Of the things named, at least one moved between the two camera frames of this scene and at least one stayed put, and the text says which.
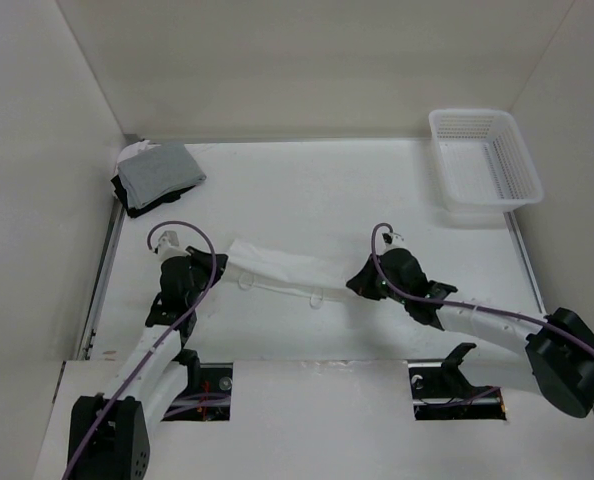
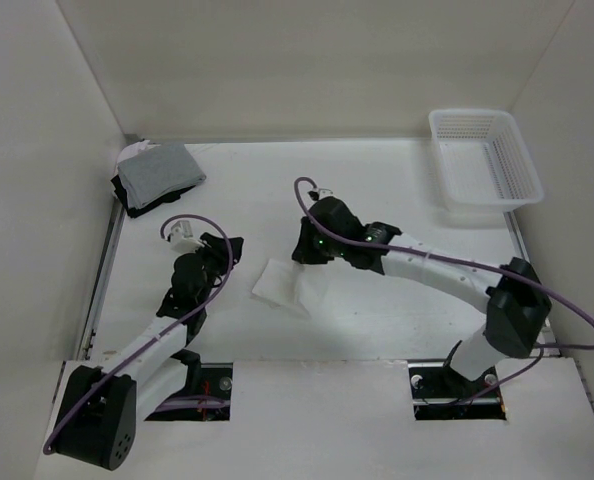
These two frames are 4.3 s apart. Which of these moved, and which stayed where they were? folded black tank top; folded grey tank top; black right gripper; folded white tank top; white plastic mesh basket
Moved: black right gripper
Stayed: white plastic mesh basket; folded black tank top; folded grey tank top; folded white tank top
